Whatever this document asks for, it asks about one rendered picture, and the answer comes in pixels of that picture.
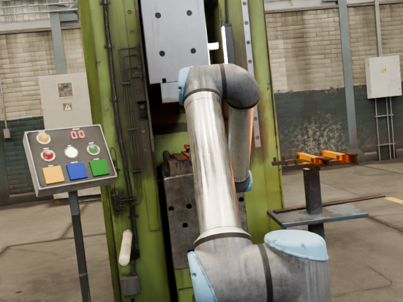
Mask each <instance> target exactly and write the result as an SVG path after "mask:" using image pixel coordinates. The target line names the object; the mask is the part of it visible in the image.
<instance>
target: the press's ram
mask: <svg viewBox="0 0 403 302"><path fill-rule="evenodd" d="M140 8H141V23H142V33H143V44H144V49H145V59H146V70H147V76H148V86H149V90H158V88H159V86H160V83H171V82H178V79H179V71H180V70H181V69H182V68H186V67H191V66H202V65H210V62H209V50H217V49H218V43H209V44H208V43H207V32H206V21H205V14H204V2H203V0H140Z"/></svg>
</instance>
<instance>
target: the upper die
mask: <svg viewBox="0 0 403 302"><path fill-rule="evenodd" d="M158 98H159V104H160V106H166V105H175V104H177V103H178V102H179V97H178V82H171V83H160V86H159V88H158Z"/></svg>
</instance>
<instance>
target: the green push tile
mask: <svg viewBox="0 0 403 302"><path fill-rule="evenodd" d="M89 165H90V168H91V171H92V175H93V177H96V176H103V175H108V174H110V173H109V169H108V167H107V163H106V160H105V159H101V160H96V161H89Z"/></svg>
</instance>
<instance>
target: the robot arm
mask: <svg viewBox="0 0 403 302"><path fill-rule="evenodd" d="M178 97H179V104H180V105H184V108H185V112H186V118H187V128H188V138H189V144H190V146H189V147H187V148H185V151H186V152H189V158H190V159H189V160H190V165H192V169H193V179H194V190H195V195H196V204H197V214H198V220H199V230H200V236H199V237H198V239H197V240H196V241H195V242H194V252H193V251H191V252H189V253H188V262H189V266H190V273H191V279H192V283H193V288H194V295H195V298H196V302H332V297H331V289H330V275H329V261H328V259H329V256H328V254H327V249H326V243H325V241H324V239H323V238H322V237H321V236H319V235H318V234H315V233H313V232H309V231H302V230H295V229H290V230H287V229H284V230H277V231H272V232H269V233H268V234H266V235H265V237H264V243H262V244H252V239H251V236H250V235H249V234H248V233H247V232H245V231H244V230H243V229H242V225H241V221H240V214H239V208H238V203H237V196H236V193H239V192H248V191H250V190H251V188H252V175H251V172H250V170H249V159H250V151H251V138H252V124H253V117H254V107H255V106H256V105H257V104H258V102H259V100H260V89H259V86H258V84H257V82H256V80H255V78H254V77H253V76H252V75H251V74H250V73H249V72H248V71H247V70H245V69H243V68H241V67H240V66H237V65H235V64H229V63H223V64H214V65H202V66H191V67H186V68H182V69H181V70H180V71H179V79H178ZM221 101H225V102H226V104H227V105H228V106H229V110H228V143H227V136H226V132H225V125H224V119H223V115H222V108H221Z"/></svg>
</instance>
